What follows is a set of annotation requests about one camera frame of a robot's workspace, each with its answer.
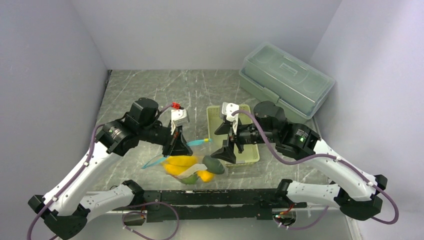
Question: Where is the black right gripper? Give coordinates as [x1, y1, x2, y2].
[210, 117, 278, 163]

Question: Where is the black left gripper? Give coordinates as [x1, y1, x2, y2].
[138, 119, 193, 158]

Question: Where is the yellow banana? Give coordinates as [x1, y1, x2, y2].
[161, 155, 199, 176]

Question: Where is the pale green perforated basket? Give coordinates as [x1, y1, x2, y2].
[206, 105, 260, 165]

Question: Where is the dark green avocado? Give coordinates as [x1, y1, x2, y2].
[202, 155, 226, 175]

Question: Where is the clear zip top bag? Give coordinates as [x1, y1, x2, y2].
[141, 138, 228, 185]

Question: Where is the green lime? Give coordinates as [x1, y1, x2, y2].
[179, 174, 199, 185]

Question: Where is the yellow bell pepper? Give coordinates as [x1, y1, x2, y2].
[197, 170, 215, 183]

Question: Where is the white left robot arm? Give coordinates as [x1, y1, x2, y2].
[28, 97, 193, 240]

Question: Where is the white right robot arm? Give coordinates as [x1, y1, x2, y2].
[211, 101, 388, 221]

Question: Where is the green plastic storage box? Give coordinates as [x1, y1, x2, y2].
[239, 42, 336, 124]

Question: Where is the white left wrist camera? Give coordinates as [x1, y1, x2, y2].
[170, 102, 190, 134]

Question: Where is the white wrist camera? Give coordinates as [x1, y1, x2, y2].
[170, 102, 190, 134]
[221, 102, 240, 134]

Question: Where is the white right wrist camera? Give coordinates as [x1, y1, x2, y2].
[221, 102, 240, 134]

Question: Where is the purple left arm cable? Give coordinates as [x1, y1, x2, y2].
[26, 103, 181, 240]

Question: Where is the black mounting rail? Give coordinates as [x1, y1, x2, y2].
[110, 188, 307, 223]

